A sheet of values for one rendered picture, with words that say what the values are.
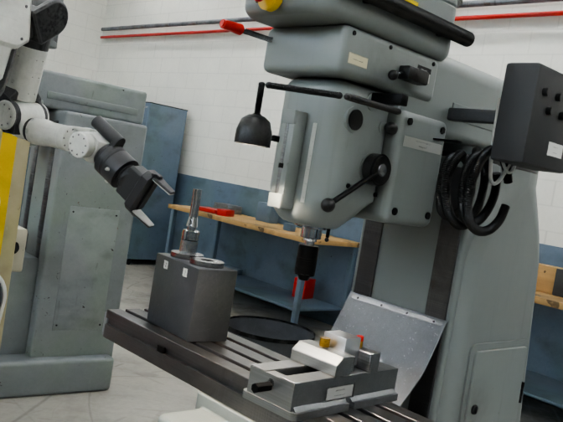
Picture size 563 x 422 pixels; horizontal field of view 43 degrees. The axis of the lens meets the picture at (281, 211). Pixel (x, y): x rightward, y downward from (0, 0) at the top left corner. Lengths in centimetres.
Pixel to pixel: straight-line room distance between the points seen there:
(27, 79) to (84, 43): 939
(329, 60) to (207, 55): 774
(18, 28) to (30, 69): 19
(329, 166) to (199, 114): 762
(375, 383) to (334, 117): 57
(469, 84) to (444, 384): 75
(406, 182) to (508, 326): 57
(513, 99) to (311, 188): 47
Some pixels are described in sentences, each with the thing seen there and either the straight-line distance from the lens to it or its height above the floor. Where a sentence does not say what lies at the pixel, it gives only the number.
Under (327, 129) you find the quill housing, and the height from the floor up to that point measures 152.
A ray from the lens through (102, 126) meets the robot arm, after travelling 185.
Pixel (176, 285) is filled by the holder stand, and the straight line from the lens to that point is 186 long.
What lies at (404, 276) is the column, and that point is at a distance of 190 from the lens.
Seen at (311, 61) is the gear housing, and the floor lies 165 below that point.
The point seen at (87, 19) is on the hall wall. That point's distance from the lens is 1145.
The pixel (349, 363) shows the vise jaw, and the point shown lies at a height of 105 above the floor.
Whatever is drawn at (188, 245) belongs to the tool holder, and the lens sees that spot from 191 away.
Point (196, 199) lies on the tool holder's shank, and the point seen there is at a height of 131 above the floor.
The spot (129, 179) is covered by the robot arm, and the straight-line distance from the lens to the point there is 179.
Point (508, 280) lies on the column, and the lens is 198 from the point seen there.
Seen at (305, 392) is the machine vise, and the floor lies 101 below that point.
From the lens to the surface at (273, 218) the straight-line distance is 740.
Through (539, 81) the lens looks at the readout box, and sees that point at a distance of 158.
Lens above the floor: 141
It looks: 3 degrees down
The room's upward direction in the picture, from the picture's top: 9 degrees clockwise
